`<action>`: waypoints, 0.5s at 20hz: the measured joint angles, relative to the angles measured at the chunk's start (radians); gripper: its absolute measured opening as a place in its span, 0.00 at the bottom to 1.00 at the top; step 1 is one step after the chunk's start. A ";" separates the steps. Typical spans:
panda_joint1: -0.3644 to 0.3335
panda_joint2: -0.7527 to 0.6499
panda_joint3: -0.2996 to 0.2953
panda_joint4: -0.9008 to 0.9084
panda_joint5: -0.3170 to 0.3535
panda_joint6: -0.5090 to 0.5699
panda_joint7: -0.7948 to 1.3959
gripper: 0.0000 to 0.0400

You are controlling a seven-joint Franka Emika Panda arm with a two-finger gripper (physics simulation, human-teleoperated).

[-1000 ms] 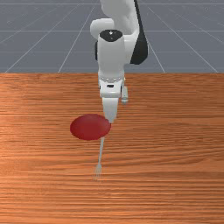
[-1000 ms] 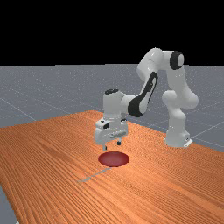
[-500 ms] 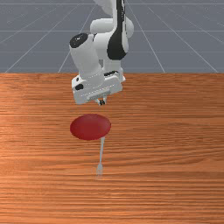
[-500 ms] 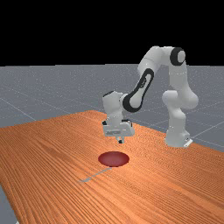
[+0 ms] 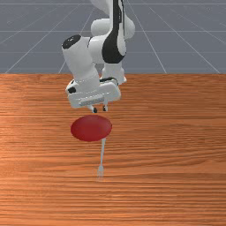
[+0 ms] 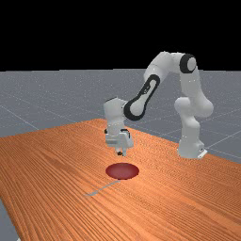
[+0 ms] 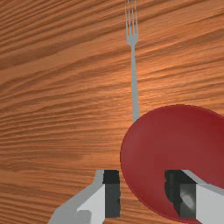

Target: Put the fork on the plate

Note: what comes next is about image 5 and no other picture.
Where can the red plate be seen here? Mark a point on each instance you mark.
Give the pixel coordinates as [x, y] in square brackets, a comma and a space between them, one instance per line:
[91, 128]

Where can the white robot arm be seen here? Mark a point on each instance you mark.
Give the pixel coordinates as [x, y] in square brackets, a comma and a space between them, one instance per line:
[82, 61]

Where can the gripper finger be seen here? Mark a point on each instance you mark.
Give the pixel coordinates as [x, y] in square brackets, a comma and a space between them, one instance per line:
[94, 109]
[104, 106]

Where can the silver fork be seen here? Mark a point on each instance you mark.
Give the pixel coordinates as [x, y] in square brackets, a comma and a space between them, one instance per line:
[102, 156]

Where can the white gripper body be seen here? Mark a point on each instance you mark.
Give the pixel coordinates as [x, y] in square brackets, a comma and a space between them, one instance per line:
[94, 93]

